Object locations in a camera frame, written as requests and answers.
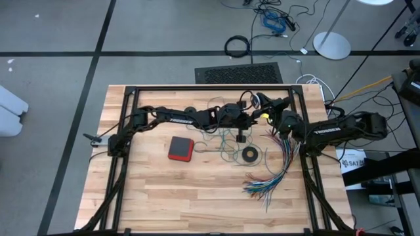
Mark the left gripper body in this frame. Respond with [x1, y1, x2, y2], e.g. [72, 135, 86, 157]
[215, 103, 255, 130]

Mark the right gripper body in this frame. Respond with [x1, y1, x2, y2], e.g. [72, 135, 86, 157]
[262, 104, 287, 128]

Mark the thin green cord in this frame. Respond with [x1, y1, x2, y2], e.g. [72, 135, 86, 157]
[193, 94, 263, 168]

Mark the black flat reel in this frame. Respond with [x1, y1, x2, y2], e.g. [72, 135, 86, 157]
[241, 146, 259, 163]

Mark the black perforated computer case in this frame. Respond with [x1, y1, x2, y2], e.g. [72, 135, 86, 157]
[194, 62, 284, 85]

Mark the red box with black base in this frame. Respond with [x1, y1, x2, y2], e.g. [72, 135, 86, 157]
[167, 136, 195, 163]

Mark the grey lamp stand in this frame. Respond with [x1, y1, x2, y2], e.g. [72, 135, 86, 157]
[312, 0, 352, 61]

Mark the white printed sign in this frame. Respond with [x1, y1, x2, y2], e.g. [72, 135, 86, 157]
[335, 148, 367, 191]

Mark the black metal stand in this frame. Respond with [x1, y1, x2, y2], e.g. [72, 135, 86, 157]
[341, 147, 420, 198]

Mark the white bulky object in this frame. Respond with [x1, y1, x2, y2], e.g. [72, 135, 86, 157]
[0, 85, 30, 138]

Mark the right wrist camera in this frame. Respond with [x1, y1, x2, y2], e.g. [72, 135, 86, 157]
[272, 97, 291, 111]

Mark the green cable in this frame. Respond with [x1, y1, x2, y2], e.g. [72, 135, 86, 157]
[77, 85, 356, 236]

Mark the white floor cable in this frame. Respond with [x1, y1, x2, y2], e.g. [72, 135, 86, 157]
[295, 74, 336, 109]

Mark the bundle of coloured wires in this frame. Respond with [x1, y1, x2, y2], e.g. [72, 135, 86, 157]
[241, 130, 301, 213]

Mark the coiled black floor cable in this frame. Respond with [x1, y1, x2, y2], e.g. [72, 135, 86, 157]
[224, 34, 252, 60]

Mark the coiled blue floor cable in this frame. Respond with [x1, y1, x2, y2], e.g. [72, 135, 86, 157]
[262, 10, 287, 34]

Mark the yellow cable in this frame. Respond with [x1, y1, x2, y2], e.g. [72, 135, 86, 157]
[333, 75, 393, 103]

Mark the grey clamp with black handle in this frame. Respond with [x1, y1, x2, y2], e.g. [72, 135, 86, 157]
[82, 132, 110, 147]

